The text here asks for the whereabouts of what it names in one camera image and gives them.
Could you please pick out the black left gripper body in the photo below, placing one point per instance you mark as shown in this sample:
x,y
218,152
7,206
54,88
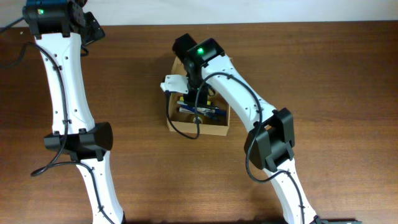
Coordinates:
x,y
94,32

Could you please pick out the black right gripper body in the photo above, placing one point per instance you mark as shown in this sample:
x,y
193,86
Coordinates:
x,y
198,89

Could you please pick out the black whiteboard marker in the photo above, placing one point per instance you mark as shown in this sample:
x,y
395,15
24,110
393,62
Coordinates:
x,y
185,110

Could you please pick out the blue whiteboard marker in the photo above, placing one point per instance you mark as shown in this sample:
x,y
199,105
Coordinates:
x,y
216,116

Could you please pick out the cardboard box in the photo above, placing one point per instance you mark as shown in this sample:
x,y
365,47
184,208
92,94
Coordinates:
x,y
184,121

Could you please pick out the blue clear retractable pen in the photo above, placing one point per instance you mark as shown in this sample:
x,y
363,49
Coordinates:
x,y
207,110

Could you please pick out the clear yellow tape roll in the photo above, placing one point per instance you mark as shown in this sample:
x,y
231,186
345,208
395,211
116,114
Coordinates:
x,y
197,120

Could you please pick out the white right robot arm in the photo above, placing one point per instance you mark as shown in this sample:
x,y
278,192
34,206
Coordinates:
x,y
269,146

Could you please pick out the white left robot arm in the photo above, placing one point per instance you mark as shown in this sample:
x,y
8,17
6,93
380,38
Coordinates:
x,y
62,31

